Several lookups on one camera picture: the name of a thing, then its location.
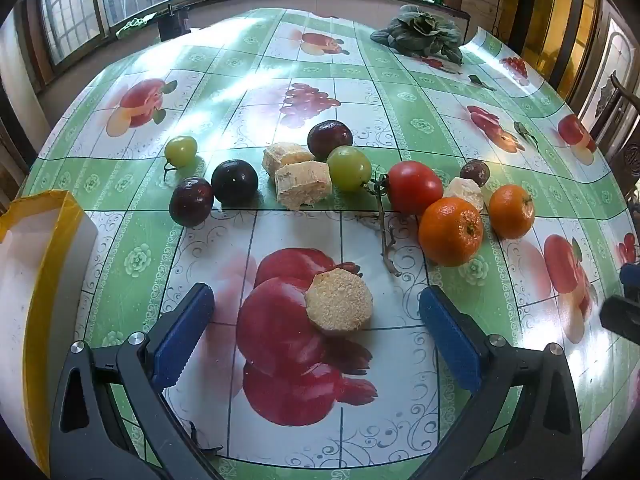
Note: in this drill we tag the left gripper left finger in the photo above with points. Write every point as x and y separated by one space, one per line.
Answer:
88 439

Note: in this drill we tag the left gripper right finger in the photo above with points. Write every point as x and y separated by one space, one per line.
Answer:
543 439

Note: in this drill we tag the small orange tangerine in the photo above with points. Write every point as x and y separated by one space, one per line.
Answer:
511 211

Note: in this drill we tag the large orange tangerine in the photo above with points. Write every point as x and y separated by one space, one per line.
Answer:
450 232

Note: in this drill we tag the pale cake chunk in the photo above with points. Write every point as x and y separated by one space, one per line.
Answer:
466 189

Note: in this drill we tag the dark red date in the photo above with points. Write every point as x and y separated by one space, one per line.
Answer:
477 171

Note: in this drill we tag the round breaded cake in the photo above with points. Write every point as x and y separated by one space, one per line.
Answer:
338 302

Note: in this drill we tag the large red tomato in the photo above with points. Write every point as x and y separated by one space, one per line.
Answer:
413 187

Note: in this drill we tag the black plum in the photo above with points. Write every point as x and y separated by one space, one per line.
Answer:
234 182

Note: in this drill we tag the small green grape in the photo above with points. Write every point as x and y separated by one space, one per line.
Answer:
180 151

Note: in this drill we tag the beige cake chunk front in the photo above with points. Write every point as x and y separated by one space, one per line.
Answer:
302 183

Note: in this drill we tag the beige cake chunk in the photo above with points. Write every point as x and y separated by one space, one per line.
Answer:
302 183
280 154

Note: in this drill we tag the large green grape with stem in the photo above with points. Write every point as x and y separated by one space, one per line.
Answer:
349 168

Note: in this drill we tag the dark red plum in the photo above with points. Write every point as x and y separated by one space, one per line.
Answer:
325 136

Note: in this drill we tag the carved wooden chair right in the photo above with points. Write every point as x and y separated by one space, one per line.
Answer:
616 132

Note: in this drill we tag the yellow rimmed white tray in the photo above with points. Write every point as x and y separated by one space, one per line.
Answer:
46 243

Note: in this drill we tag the dry brown stem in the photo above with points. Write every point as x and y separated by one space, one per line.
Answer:
378 188

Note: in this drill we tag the dark green leafy vegetable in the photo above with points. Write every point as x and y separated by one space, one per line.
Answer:
415 32

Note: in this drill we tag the green cloth on windowsill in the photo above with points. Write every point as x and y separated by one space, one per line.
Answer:
134 25

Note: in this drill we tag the black pen holder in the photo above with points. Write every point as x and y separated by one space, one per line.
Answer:
173 22

